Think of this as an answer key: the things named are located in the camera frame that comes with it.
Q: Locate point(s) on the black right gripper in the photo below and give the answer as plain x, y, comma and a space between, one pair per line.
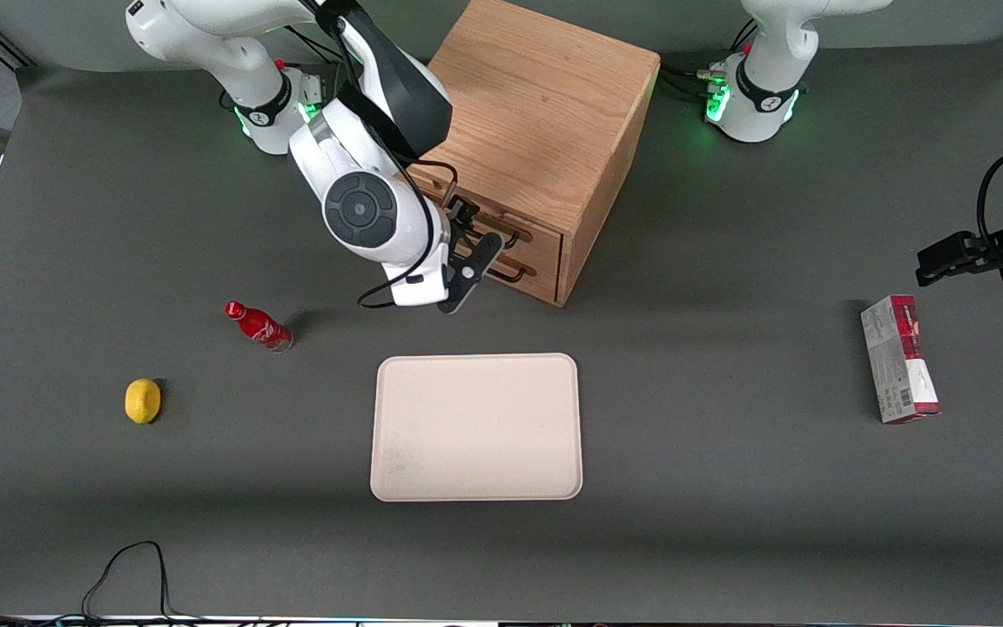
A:
461, 212

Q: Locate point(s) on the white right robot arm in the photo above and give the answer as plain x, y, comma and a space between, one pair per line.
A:
362, 157

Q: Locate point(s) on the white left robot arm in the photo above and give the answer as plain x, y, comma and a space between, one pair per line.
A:
758, 122

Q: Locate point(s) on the wooden drawer cabinet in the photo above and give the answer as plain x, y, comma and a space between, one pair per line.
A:
536, 104

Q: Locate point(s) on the grey and red carton box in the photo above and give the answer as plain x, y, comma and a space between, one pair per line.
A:
898, 366

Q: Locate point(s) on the beige plastic tray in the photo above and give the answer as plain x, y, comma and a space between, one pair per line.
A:
475, 427

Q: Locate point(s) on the red cola bottle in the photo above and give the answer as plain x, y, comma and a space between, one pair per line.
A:
259, 327

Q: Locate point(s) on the yellow lemon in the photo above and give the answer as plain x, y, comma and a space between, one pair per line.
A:
143, 401

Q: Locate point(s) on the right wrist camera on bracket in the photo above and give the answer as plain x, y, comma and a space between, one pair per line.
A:
467, 274

